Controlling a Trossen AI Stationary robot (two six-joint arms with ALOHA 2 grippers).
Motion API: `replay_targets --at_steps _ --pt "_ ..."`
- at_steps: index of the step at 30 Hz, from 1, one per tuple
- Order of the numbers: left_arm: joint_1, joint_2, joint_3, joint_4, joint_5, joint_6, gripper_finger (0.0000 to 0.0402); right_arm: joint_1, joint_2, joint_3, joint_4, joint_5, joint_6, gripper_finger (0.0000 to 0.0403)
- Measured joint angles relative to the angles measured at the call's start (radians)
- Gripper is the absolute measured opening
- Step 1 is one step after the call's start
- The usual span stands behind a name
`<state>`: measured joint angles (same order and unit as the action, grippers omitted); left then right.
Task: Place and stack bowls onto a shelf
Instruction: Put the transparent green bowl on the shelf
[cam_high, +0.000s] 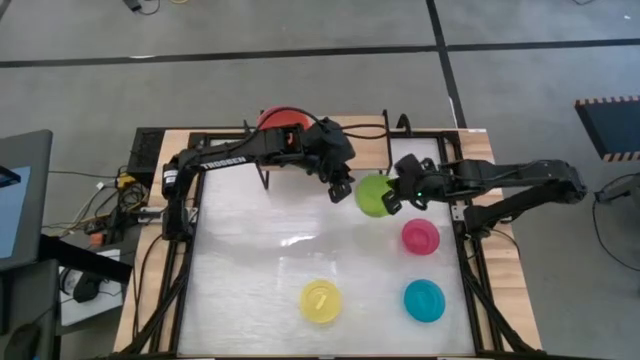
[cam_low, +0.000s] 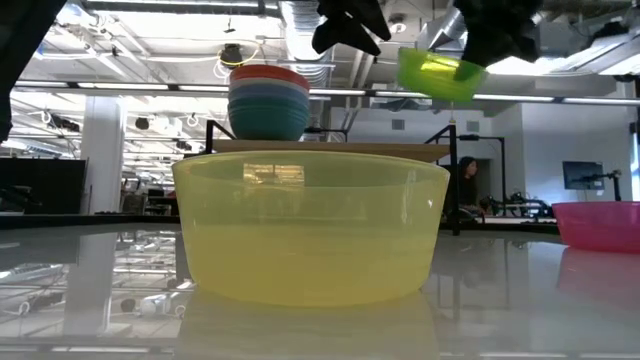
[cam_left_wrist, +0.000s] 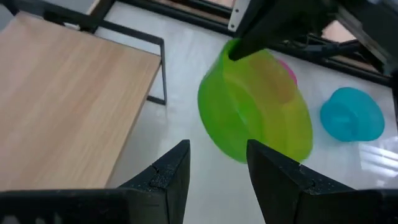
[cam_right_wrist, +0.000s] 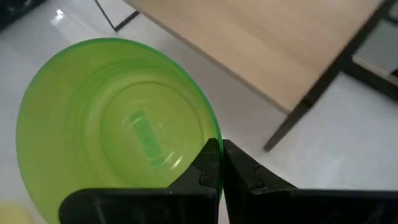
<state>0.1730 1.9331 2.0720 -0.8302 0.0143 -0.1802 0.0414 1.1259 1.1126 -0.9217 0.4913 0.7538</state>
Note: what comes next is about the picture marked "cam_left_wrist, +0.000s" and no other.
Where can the pink translucent bowl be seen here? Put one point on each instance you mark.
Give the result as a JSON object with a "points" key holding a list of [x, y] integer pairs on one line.
{"points": [[290, 73]]}

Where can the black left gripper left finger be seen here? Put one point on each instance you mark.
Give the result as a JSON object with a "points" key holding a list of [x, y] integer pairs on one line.
{"points": [[149, 199]]}

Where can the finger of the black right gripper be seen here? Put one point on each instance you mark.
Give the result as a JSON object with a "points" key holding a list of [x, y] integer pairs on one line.
{"points": [[252, 45]]}

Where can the cyan translucent bowl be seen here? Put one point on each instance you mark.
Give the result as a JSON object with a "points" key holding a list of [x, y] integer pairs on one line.
{"points": [[351, 115]]}

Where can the green translucent bowl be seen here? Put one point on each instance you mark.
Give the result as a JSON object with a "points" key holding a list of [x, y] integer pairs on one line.
{"points": [[236, 118]]}

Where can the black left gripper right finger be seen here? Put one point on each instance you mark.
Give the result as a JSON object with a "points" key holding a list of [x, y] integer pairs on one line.
{"points": [[295, 196]]}

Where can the silver metal bracket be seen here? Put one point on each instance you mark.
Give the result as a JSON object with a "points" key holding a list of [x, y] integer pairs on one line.
{"points": [[237, 15]]}

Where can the wooden shelf with black frame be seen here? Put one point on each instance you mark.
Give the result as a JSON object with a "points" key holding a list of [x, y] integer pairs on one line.
{"points": [[62, 109]]}

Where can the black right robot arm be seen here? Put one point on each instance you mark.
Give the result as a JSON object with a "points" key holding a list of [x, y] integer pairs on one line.
{"points": [[373, 37]]}

